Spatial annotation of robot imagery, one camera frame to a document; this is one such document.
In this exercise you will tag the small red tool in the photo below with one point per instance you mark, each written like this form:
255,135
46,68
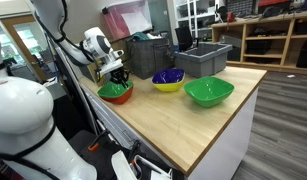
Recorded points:
231,16

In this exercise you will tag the black small parts organizer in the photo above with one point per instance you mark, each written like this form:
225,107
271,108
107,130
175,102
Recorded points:
241,6

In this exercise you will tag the wooden shelf unit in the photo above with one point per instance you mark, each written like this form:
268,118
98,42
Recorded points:
287,43

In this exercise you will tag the grey plastic bin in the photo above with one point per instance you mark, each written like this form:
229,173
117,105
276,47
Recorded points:
203,61

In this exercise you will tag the green plastic bowl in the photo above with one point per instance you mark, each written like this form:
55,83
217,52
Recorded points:
109,90
208,90

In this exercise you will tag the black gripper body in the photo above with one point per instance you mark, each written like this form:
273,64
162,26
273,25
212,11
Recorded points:
118,74

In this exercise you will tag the teal cloth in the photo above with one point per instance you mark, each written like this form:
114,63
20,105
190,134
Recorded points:
139,36

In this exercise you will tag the black storage case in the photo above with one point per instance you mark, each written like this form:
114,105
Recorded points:
259,47

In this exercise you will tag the white drawer cabinet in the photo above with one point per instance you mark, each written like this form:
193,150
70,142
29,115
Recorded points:
226,150

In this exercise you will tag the red black tool case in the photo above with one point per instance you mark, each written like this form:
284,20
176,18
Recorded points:
274,6

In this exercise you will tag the yellow bowl with blue inside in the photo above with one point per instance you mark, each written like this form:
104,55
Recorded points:
168,80

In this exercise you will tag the grey storage box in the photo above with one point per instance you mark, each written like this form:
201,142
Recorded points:
231,46

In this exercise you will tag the grey side table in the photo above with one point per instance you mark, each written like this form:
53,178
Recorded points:
54,90

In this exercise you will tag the white tube frame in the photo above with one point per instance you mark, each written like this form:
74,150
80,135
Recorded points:
153,164

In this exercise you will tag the dark grey fabric basket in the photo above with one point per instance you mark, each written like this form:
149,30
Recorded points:
148,58

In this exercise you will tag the white paper scrap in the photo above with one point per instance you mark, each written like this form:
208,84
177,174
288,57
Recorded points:
291,76

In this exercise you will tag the white shelving unit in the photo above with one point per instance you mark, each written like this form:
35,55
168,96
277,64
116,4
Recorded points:
194,20

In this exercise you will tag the black office chair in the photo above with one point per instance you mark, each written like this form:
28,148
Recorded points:
184,38

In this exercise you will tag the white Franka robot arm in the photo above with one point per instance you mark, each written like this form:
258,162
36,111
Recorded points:
19,113

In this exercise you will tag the black leaning panel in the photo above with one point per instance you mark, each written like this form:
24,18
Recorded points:
69,100

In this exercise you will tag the wooden door frame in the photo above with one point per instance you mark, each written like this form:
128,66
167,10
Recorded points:
26,53

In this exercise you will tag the white plastic flap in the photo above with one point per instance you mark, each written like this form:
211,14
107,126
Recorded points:
121,166

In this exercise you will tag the red plastic bowl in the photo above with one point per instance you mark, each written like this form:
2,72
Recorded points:
121,99

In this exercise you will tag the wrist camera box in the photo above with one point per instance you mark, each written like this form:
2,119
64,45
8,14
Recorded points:
117,54

